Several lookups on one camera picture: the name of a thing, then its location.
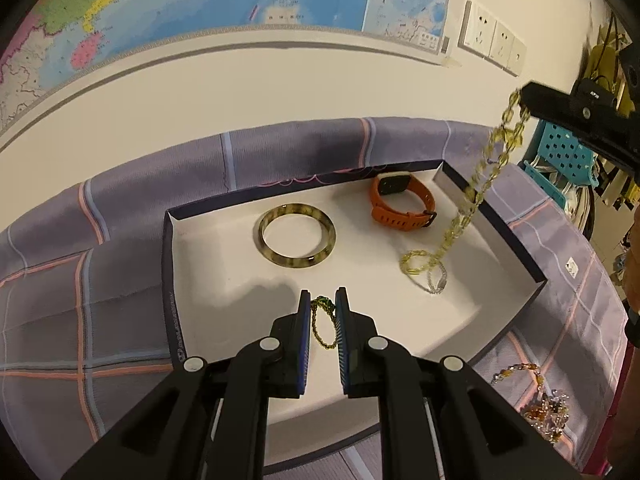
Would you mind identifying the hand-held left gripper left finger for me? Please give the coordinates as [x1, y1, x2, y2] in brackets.
[60, 287, 312, 480]

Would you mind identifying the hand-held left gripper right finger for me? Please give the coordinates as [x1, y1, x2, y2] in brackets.
[335, 286, 584, 480]

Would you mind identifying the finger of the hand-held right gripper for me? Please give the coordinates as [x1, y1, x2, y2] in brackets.
[520, 82, 640, 173]

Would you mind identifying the yellow bead necklace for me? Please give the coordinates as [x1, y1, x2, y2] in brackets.
[399, 87, 532, 295]

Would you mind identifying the dark blue jewelry box tray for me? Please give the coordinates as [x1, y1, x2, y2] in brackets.
[161, 159, 548, 468]

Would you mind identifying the amber clear bead bracelet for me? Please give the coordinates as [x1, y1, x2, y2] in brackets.
[491, 361, 546, 386]

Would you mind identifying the amber clear bead necklace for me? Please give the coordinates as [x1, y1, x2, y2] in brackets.
[520, 385, 572, 445]

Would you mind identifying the yellow cloth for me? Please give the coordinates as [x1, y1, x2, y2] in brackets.
[587, 35, 631, 111]

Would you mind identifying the teal perforated basket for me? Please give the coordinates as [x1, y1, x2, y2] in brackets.
[525, 120, 599, 188]

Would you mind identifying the mottled green bangle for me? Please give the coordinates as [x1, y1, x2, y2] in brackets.
[258, 203, 337, 271]

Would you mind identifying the orange wrist watch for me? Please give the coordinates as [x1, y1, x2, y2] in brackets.
[370, 172, 438, 232]

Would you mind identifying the purple plaid bed sheet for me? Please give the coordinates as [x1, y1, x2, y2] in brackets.
[0, 117, 633, 480]

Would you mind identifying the person's clothing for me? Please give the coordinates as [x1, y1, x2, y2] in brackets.
[606, 350, 640, 477]

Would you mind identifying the white wall socket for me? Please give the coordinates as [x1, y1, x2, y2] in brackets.
[507, 35, 529, 77]
[460, 0, 497, 53]
[490, 19, 514, 64]

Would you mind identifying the colourful wall map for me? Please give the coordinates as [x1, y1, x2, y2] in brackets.
[0, 0, 457, 133]

